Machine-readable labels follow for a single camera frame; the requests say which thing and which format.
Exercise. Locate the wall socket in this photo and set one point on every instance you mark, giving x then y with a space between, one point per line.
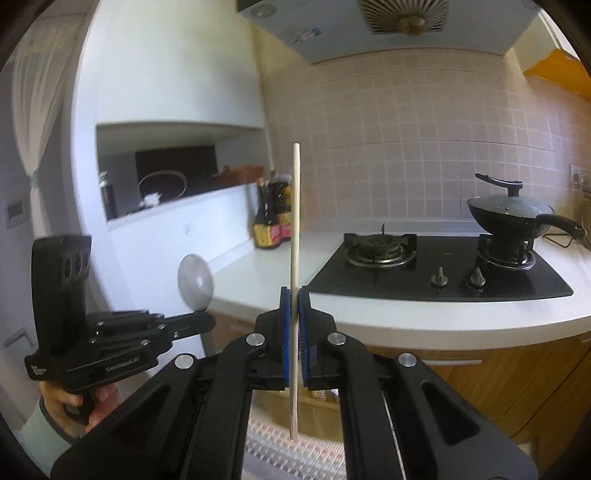
581 175

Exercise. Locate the person's left hand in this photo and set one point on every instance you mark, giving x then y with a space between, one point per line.
99 406

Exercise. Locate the person's left forearm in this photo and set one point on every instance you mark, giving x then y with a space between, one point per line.
41 438

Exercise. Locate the wide dark sauce bottle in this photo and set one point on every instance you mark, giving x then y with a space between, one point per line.
282 203

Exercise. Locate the wall switch panel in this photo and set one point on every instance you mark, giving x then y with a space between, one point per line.
14 213

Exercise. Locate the grey range hood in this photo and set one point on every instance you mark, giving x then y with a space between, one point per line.
332 27

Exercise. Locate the dark bottle with silver cap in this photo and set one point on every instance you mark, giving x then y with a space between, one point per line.
107 196

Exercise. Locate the clear grey plastic spoon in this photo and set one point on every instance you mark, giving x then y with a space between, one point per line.
196 281

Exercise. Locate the light wooden chopstick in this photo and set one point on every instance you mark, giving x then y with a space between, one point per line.
296 207

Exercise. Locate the white and orange wall cabinet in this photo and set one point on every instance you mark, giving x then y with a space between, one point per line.
554 69

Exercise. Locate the white curtain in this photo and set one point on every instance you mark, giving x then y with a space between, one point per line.
32 115

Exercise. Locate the black glass gas stove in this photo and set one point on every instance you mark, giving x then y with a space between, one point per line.
415 281

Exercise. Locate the striped woven table mat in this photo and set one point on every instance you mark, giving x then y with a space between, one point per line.
295 457

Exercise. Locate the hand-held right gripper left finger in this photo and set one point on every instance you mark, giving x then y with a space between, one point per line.
285 332

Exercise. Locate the black wok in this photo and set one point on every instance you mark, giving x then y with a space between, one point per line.
508 227

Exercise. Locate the slim dark sauce bottle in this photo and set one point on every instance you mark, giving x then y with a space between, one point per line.
264 230

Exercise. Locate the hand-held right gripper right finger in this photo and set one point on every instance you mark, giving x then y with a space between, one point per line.
305 341

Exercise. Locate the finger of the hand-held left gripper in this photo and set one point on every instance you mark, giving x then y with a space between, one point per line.
134 317
194 325

